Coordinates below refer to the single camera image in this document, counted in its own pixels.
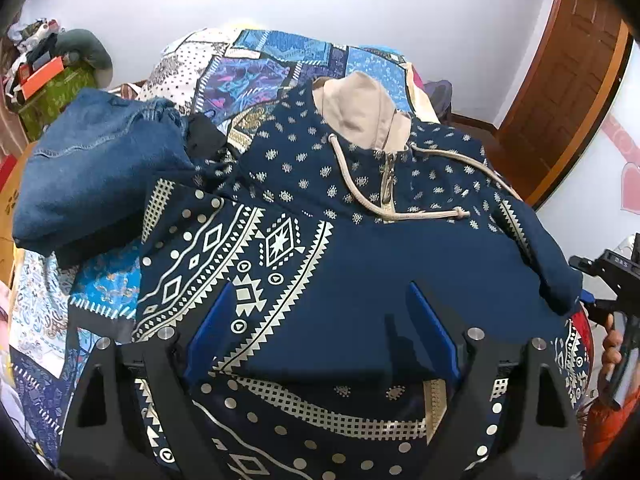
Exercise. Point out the patchwork printed bedspread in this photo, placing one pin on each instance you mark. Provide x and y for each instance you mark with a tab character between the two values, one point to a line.
260	65

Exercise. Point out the navy patterned hoodie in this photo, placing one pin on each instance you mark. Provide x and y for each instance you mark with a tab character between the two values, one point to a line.
350	270

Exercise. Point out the black cloth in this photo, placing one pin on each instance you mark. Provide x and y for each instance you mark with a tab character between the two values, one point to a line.
205	135

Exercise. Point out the orange box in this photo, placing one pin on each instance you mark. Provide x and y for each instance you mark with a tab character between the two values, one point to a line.
40	77

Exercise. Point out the folded blue denim jeans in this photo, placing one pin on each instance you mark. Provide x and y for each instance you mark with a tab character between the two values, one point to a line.
95	170

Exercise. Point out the dark purple chair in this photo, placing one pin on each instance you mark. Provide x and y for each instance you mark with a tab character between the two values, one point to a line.
440	97

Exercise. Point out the green patterned box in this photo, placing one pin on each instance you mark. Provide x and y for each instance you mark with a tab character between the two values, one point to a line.
55	97

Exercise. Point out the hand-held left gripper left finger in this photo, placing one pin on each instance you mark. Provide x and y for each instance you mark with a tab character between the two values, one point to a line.
212	330

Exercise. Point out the brown wooden door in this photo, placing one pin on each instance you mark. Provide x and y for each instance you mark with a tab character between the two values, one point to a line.
560	70

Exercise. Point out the grey cushion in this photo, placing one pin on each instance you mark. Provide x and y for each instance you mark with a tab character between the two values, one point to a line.
85	50

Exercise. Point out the pink heart wall decal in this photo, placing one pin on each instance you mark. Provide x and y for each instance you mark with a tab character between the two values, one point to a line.
627	170

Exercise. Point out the pile of mixed clothes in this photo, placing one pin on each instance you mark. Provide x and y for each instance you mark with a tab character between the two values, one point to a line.
32	37

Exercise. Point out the person's right hand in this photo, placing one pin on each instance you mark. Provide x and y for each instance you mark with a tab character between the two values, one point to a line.
612	347

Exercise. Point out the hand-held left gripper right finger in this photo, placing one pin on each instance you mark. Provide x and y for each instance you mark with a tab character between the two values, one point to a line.
432	330

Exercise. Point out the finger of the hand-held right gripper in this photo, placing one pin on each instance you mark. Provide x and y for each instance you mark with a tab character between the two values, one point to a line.
585	265

